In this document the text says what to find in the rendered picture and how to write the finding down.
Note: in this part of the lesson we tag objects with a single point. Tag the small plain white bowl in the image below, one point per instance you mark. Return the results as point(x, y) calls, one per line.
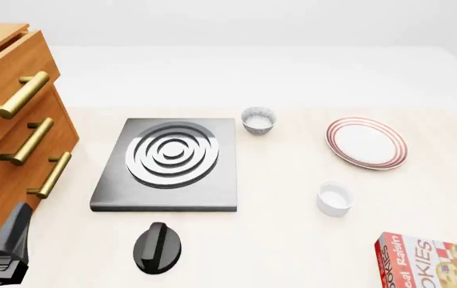
point(334, 199)

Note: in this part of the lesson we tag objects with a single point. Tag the wooden drawer, closed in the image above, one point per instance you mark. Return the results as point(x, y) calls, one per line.
point(0, 141)
point(8, 186)

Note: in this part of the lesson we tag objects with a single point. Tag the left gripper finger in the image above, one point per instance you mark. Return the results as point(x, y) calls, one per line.
point(14, 237)

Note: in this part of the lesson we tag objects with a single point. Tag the flat black stove plate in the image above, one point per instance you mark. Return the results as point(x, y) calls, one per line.
point(112, 186)

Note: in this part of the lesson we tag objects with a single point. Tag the patterned black-and-white bowl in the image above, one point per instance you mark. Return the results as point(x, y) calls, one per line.
point(257, 120)

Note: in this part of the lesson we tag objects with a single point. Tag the white plate with red rings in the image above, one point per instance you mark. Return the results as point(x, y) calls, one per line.
point(366, 144)

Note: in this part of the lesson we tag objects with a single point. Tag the round black stove knob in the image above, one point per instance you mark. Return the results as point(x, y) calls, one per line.
point(157, 249)

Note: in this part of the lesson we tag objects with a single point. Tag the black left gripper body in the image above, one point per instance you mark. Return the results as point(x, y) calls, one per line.
point(0, 273)

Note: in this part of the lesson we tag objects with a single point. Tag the red printed cookies box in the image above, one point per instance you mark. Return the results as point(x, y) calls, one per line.
point(420, 264)

